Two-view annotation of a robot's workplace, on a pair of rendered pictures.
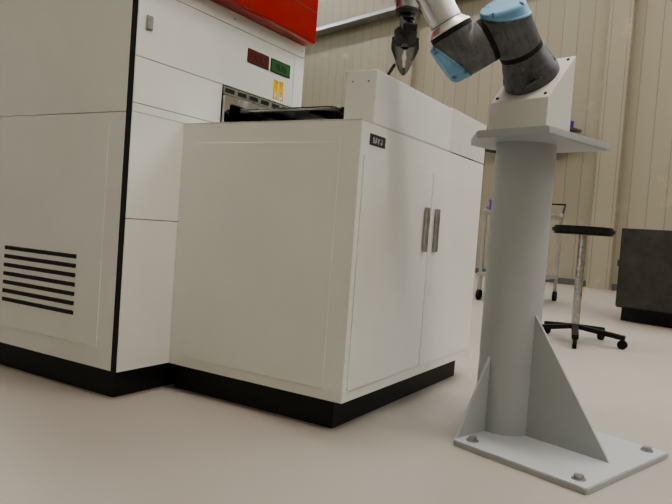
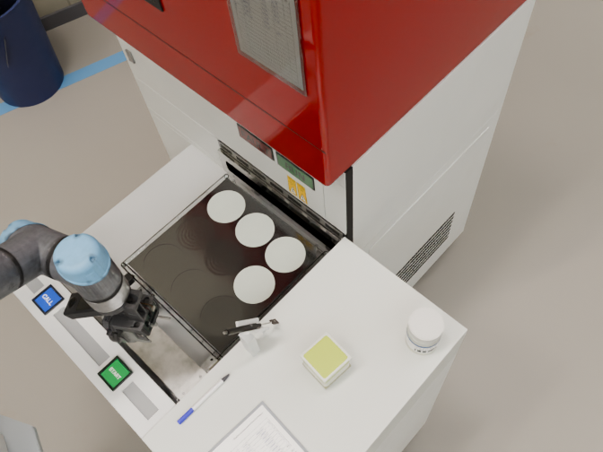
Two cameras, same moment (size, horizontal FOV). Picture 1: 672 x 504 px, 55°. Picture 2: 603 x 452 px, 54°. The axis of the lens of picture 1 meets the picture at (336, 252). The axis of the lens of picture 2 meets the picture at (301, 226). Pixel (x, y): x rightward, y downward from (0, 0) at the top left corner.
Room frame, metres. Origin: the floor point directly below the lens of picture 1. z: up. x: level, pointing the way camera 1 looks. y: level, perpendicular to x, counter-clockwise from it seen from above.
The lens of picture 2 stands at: (2.65, -0.51, 2.20)
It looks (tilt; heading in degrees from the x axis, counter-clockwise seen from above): 59 degrees down; 109
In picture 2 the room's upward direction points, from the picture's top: 8 degrees counter-clockwise
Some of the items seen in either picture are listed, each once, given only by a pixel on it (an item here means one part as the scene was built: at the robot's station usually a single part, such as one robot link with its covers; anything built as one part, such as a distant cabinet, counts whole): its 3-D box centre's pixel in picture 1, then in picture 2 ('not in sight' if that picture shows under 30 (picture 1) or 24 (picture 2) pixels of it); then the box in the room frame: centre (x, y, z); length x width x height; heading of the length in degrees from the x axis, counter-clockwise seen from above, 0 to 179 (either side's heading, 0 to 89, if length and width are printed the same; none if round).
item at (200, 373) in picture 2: not in sight; (193, 386); (2.24, -0.22, 0.89); 0.08 x 0.03 x 0.03; 59
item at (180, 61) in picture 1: (230, 73); (228, 134); (2.17, 0.39, 1.02); 0.81 x 0.03 x 0.40; 149
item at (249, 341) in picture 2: not in sight; (253, 333); (2.37, -0.12, 1.03); 0.06 x 0.04 x 0.13; 59
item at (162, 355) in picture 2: not in sight; (151, 343); (2.10, -0.13, 0.87); 0.36 x 0.08 x 0.03; 149
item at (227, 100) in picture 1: (264, 121); (278, 202); (2.32, 0.29, 0.89); 0.44 x 0.02 x 0.10; 149
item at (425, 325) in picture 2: not in sight; (423, 332); (2.72, -0.05, 1.01); 0.07 x 0.07 x 0.10
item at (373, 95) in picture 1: (404, 115); (93, 347); (1.98, -0.18, 0.89); 0.55 x 0.09 x 0.14; 149
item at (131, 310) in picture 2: (405, 30); (125, 308); (2.17, -0.17, 1.20); 0.09 x 0.08 x 0.12; 0
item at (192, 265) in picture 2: (315, 119); (223, 258); (2.22, 0.10, 0.90); 0.34 x 0.34 x 0.01; 59
